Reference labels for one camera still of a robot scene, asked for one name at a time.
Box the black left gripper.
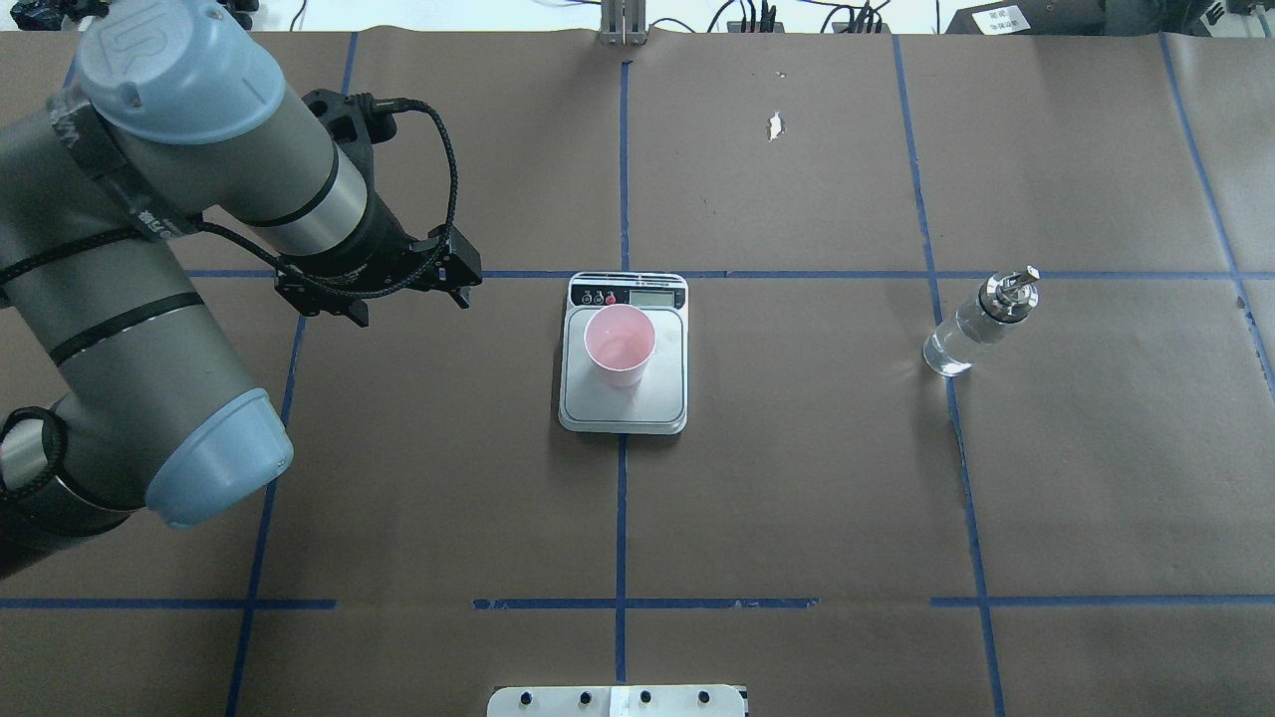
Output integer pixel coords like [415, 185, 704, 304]
[275, 198, 483, 328]

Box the pink plastic cup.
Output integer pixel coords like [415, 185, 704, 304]
[584, 305, 657, 387]

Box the glass sauce bottle metal spout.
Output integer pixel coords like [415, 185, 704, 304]
[921, 265, 1040, 376]

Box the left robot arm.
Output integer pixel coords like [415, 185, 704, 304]
[3, 1, 483, 578]

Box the white digital kitchen scale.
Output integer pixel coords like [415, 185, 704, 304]
[558, 272, 689, 435]

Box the brown paper table cover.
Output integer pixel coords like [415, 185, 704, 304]
[3, 28, 1272, 716]

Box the grey device with label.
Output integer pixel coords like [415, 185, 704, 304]
[941, 1, 1272, 38]

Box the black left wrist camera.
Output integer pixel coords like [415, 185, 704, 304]
[302, 88, 397, 182]

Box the aluminium frame post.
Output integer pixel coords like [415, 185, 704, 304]
[598, 0, 649, 47]

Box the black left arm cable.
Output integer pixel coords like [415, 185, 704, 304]
[0, 96, 462, 300]

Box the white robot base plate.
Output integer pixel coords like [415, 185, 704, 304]
[486, 683, 751, 716]

